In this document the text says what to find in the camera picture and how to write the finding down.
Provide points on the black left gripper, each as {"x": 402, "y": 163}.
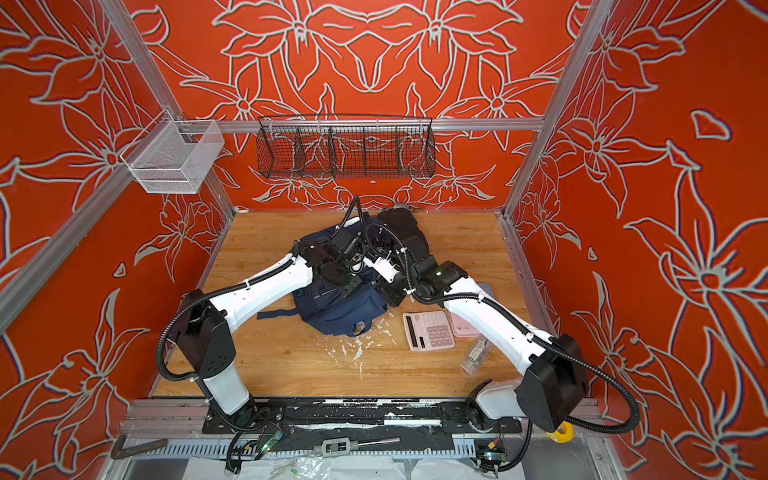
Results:
{"x": 349, "y": 287}

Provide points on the navy blue student backpack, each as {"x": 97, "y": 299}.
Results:
{"x": 322, "y": 306}

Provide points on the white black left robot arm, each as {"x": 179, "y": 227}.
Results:
{"x": 197, "y": 343}

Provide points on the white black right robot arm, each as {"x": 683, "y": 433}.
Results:
{"x": 554, "y": 373}

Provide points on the pink white calculator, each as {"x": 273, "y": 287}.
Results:
{"x": 428, "y": 331}

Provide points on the black hard zip case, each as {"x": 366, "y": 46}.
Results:
{"x": 405, "y": 226}

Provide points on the pink pencil case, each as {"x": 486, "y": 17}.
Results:
{"x": 461, "y": 328}

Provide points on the yellow tape roll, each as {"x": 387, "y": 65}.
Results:
{"x": 564, "y": 433}

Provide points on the brown bent metal bar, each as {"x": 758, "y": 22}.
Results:
{"x": 121, "y": 451}

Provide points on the black wire wall basket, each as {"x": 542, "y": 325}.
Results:
{"x": 355, "y": 147}

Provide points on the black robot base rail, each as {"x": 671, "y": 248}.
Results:
{"x": 451, "y": 415}

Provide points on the white wire mesh basket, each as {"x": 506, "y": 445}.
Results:
{"x": 168, "y": 161}

